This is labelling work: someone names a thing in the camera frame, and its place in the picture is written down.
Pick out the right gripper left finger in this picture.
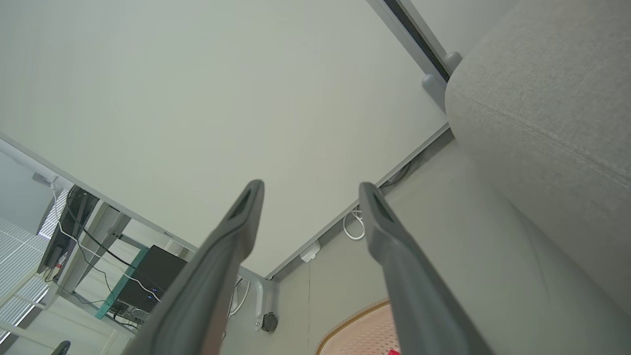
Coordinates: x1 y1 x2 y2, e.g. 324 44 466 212
121 179 266 355

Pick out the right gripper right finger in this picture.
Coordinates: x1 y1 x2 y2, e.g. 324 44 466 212
358 181 494 355

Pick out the grey fabric sofa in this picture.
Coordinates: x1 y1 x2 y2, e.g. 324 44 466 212
445 0 631 316

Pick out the black computer case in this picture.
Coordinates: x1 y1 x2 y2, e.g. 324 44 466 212
116 245 188 314

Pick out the cream perforated laundry basket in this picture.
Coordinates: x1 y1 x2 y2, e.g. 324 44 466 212
315 300 402 355

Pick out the black monitor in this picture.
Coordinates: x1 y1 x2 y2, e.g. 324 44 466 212
37 185 99 274

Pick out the grey metal desk leg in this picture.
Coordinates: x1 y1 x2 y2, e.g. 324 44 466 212
59 200 131 296

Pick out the large white partition panel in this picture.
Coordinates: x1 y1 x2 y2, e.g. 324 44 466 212
0 0 450 278

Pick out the narrow white partition panel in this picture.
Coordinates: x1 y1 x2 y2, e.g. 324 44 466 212
412 0 521 57

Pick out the coiled white cable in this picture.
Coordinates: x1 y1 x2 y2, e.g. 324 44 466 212
343 210 366 241

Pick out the teal desk frame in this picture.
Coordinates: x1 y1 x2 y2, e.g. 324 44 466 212
95 247 148 320

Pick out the small white wall box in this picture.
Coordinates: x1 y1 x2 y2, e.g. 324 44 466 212
300 240 322 263

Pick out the grey partition post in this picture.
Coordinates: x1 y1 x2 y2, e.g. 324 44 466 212
367 0 452 82

